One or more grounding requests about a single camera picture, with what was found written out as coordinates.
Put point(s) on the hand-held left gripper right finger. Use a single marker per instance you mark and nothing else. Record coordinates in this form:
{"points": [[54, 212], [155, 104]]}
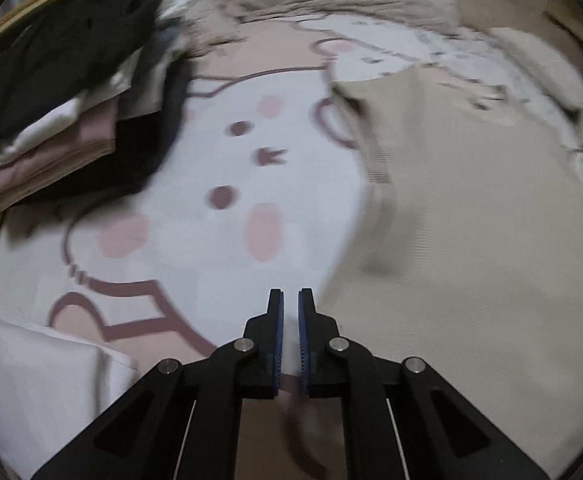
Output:
{"points": [[304, 345]]}

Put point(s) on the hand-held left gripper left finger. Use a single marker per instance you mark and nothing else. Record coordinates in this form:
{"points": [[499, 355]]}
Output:
{"points": [[277, 345]]}

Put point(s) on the beige garment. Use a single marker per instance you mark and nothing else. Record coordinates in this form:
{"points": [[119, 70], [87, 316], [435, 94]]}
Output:
{"points": [[461, 220]]}

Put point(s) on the stack of folded clothes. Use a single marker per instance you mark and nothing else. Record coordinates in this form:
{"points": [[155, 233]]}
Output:
{"points": [[56, 70]]}

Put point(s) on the bear printed bedsheet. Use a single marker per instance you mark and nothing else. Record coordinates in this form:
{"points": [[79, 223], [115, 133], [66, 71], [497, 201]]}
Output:
{"points": [[196, 240]]}

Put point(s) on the white cloth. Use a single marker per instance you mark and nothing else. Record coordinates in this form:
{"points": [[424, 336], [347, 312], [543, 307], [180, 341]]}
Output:
{"points": [[31, 390]]}

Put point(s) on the small cream pillow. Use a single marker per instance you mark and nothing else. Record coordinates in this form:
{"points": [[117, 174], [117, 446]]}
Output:
{"points": [[546, 65]]}

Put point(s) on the tan bed cover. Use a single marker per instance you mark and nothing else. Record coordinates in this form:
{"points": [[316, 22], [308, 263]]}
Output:
{"points": [[501, 0]]}

